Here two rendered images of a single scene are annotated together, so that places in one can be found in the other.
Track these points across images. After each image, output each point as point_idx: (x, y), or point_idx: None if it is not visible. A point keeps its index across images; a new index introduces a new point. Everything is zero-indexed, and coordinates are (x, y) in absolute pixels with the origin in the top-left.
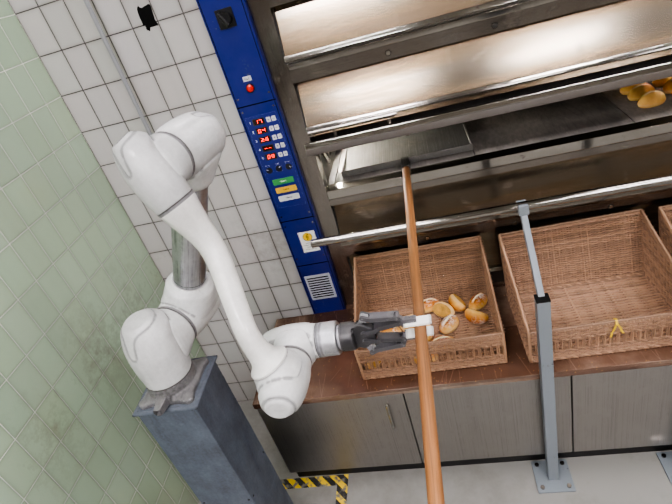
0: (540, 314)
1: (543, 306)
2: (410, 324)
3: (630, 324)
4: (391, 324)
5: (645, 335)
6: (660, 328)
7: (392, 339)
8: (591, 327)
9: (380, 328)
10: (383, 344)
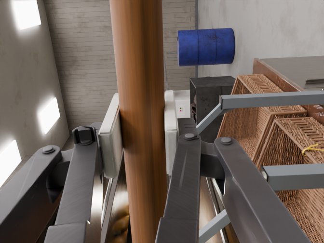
0: (288, 172)
1: (272, 170)
2: (103, 123)
3: (306, 144)
4: (69, 167)
5: (317, 136)
6: (304, 131)
7: (180, 170)
8: (321, 162)
9: (69, 209)
10: (251, 238)
